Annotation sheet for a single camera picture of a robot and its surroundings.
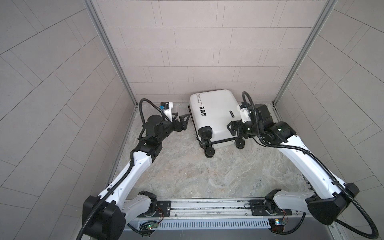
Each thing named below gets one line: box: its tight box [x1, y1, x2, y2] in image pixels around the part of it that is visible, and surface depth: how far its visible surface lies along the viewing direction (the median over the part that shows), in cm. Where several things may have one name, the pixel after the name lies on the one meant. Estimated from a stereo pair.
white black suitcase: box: [188, 89, 245, 158], surface depth 87 cm
